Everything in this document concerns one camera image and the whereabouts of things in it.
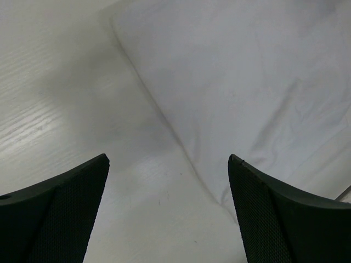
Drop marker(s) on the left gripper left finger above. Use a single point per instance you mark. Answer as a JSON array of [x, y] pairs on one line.
[[52, 221]]

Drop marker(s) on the white skirt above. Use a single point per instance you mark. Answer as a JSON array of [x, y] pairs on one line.
[[268, 81]]

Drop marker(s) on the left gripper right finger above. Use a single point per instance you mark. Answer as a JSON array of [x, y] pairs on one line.
[[281, 223]]

